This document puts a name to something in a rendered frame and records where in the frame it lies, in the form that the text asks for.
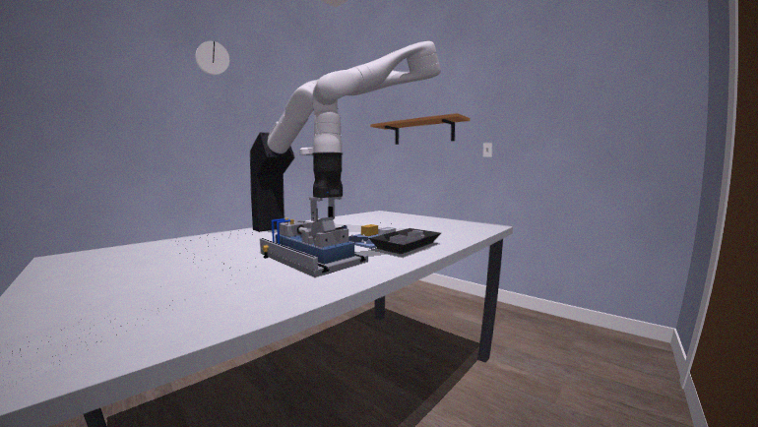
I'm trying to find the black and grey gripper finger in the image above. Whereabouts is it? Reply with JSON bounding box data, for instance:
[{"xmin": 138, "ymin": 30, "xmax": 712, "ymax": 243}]
[
  {"xmin": 309, "ymin": 197, "xmax": 323, "ymax": 221},
  {"xmin": 328, "ymin": 197, "xmax": 342, "ymax": 219}
]

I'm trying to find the yellow brass block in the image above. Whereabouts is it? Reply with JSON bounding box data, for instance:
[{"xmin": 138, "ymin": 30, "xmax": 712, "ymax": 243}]
[{"xmin": 361, "ymin": 224, "xmax": 378, "ymax": 236}]

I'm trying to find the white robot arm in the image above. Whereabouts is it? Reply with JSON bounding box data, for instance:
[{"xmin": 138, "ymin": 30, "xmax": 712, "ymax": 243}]
[{"xmin": 267, "ymin": 41, "xmax": 440, "ymax": 153}]

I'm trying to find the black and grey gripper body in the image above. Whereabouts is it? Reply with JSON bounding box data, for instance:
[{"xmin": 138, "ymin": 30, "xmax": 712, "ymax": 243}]
[{"xmin": 300, "ymin": 133, "xmax": 343, "ymax": 198}]

